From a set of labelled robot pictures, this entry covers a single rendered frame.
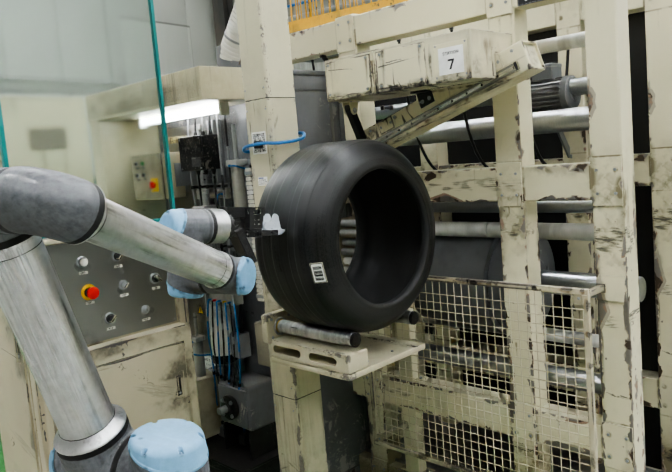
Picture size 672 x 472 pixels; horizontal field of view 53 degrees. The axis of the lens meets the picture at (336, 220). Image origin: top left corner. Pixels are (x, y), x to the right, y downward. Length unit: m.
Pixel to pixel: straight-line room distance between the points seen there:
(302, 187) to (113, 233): 0.76
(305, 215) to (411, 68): 0.61
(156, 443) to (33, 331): 0.32
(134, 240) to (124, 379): 1.10
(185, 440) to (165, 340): 1.04
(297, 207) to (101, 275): 0.76
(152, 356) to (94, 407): 0.96
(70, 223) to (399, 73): 1.29
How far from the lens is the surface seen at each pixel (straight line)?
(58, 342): 1.37
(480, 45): 2.09
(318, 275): 1.86
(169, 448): 1.39
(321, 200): 1.86
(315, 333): 2.10
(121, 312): 2.37
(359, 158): 1.96
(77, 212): 1.20
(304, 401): 2.42
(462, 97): 2.21
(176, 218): 1.66
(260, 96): 2.28
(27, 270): 1.31
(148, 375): 2.40
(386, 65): 2.23
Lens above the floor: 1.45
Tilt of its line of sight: 6 degrees down
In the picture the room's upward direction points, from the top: 5 degrees counter-clockwise
